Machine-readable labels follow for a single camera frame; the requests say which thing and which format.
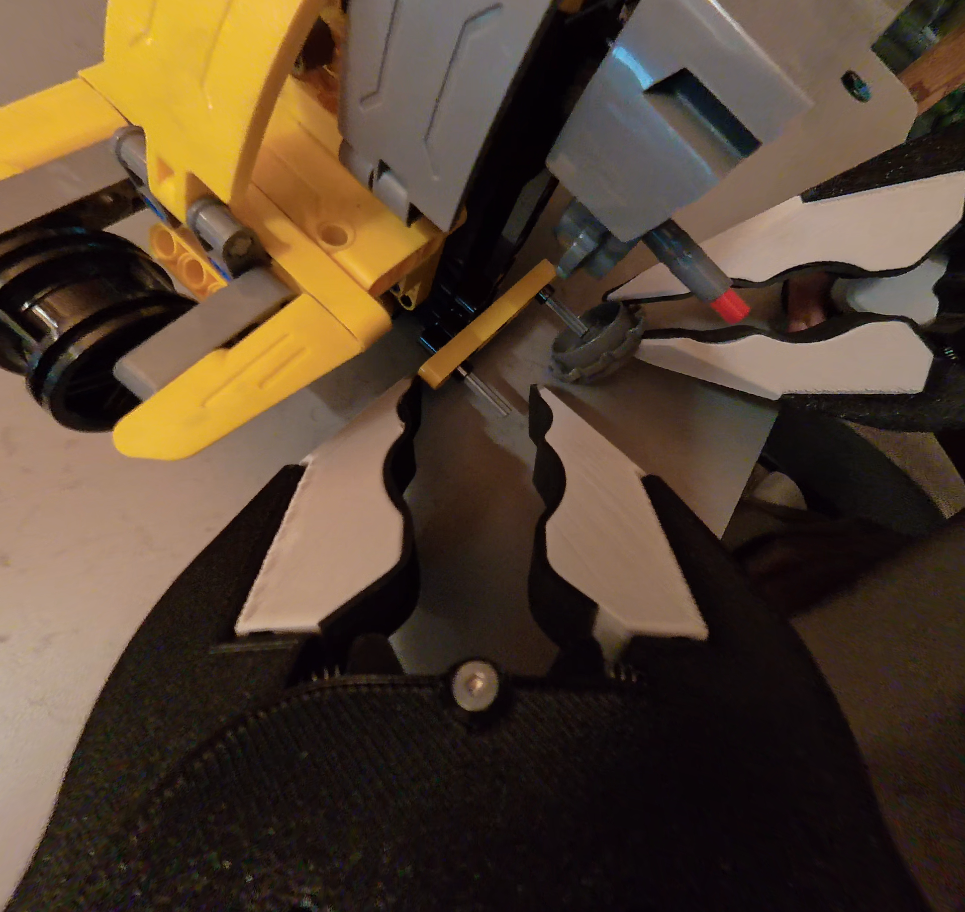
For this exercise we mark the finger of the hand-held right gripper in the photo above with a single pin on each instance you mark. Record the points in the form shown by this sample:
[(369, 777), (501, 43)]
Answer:
[(829, 361), (844, 233)]

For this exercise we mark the person's brown clothing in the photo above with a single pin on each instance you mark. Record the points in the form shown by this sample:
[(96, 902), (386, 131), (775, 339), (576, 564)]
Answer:
[(889, 701)]

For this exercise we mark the yellow brick beam with pins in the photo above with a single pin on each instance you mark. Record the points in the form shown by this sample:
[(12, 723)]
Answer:
[(482, 324)]

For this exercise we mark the person's right hand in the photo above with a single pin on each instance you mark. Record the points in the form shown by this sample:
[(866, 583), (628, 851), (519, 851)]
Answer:
[(807, 305)]

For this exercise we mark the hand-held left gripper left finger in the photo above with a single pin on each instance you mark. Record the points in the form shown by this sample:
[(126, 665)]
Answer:
[(332, 542)]

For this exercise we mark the beige cloth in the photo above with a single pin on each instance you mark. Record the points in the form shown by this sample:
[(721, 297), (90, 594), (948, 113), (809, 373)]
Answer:
[(776, 490)]

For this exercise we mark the yellow toy brick vehicle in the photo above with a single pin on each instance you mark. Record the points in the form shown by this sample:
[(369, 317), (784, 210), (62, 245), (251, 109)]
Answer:
[(226, 60)]

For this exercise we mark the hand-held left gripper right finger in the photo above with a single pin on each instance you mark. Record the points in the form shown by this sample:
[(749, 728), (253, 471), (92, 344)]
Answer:
[(618, 542)]

